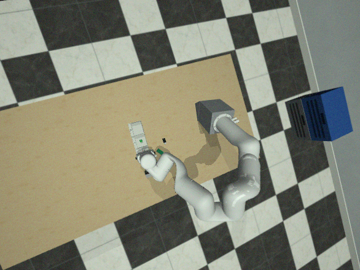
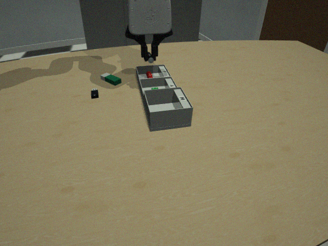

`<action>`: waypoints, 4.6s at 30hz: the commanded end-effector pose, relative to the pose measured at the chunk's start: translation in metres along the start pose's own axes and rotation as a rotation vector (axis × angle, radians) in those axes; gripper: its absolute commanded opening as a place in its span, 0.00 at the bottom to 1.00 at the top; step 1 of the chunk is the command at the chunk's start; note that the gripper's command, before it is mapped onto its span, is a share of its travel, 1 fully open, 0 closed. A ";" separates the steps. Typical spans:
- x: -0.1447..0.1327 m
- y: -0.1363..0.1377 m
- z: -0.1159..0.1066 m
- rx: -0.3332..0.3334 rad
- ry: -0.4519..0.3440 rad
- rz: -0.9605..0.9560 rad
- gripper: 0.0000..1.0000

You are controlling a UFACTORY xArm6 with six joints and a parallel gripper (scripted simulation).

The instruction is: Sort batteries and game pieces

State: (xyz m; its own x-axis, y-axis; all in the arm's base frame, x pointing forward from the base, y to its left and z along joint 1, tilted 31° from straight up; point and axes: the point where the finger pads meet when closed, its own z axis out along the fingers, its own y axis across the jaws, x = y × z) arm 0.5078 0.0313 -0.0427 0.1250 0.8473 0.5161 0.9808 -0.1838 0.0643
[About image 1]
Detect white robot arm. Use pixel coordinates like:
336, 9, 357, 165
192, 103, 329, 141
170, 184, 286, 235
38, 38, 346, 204
139, 114, 260, 222

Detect green and white eraser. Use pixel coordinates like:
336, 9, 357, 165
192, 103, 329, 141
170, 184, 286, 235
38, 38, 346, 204
157, 148, 164, 155

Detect grey rack of three bins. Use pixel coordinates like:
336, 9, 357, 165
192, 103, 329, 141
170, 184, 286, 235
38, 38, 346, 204
128, 121, 149, 154

